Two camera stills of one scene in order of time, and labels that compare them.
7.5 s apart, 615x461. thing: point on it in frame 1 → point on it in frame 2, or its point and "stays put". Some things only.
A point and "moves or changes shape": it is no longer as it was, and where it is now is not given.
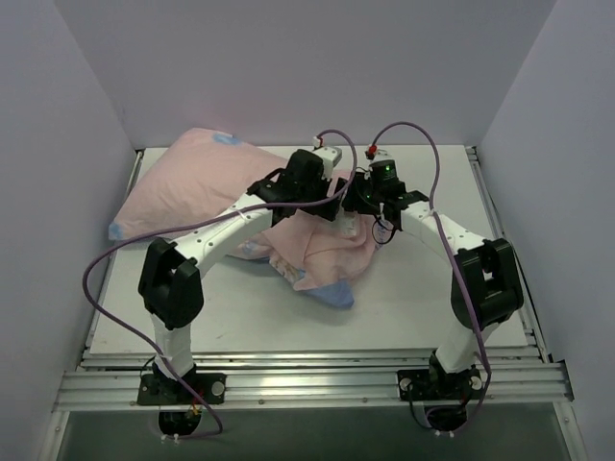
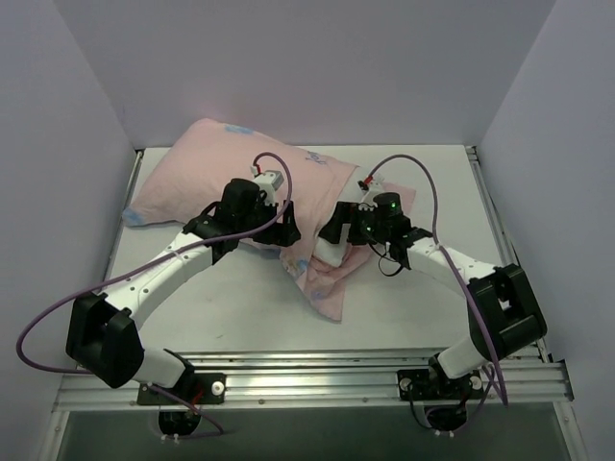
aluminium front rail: x=107 y=380 stays put
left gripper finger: x=332 y=208 → x=286 y=232
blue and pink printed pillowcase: x=209 y=171 moves or changes shape
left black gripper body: x=330 y=206 → x=277 y=221
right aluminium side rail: x=528 y=315 stays put
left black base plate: x=161 y=389 stays put
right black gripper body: x=358 y=202 → x=346 y=223
